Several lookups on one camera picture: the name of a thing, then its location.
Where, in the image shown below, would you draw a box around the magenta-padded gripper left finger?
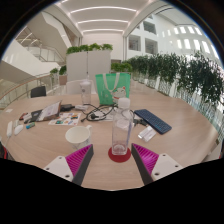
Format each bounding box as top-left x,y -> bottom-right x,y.
43,143 -> 95,187

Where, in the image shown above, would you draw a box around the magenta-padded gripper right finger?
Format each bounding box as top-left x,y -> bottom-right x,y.
130,142 -> 184,186

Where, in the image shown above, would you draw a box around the clear plastic water bottle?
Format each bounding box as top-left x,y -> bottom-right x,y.
110,97 -> 134,157

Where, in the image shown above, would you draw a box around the small white packet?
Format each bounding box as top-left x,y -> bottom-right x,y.
143,129 -> 158,143
137,125 -> 153,139

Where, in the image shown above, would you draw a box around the white cup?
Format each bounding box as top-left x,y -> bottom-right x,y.
64,124 -> 93,150

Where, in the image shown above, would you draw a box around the dark blue keyboard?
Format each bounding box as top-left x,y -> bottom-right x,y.
133,108 -> 173,136

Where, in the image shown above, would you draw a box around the colourful sticker sheet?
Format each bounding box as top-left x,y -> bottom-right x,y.
48,112 -> 82,127

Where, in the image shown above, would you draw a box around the flat round red coaster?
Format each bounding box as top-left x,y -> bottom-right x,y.
107,146 -> 132,164

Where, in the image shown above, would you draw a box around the white computer mouse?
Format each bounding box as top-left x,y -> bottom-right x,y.
13,124 -> 25,136

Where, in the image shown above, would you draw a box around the black notebook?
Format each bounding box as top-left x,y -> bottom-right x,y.
29,109 -> 44,123

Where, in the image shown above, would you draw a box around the small white box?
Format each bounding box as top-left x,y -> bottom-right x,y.
22,113 -> 33,123

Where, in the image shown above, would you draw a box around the red black chair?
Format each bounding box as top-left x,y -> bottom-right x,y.
0,141 -> 8,160

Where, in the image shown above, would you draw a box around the small black power bank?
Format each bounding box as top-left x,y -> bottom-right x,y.
59,103 -> 76,112

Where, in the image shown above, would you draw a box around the white power strip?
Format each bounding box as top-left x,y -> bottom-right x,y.
6,120 -> 14,138

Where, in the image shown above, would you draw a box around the clear shaker bottle white lid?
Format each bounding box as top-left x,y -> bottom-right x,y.
79,79 -> 93,106

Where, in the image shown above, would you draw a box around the white chair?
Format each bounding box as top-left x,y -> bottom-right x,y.
65,79 -> 98,95

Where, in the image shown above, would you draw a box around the green tote bag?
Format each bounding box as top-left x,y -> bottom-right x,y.
94,72 -> 132,106

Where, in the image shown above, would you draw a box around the row of green plants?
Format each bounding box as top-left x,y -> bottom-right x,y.
124,49 -> 224,111

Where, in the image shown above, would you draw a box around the small potted plants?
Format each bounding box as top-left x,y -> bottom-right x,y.
49,65 -> 68,88

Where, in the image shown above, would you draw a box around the white cabinet with plants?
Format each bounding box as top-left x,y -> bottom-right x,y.
65,43 -> 114,96

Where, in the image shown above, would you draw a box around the low planter with plants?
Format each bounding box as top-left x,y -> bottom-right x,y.
110,61 -> 134,74

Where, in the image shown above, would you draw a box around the ceiling light strips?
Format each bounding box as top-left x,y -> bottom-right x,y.
69,4 -> 138,34

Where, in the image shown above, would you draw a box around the black cables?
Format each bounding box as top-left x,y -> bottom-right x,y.
80,103 -> 148,128

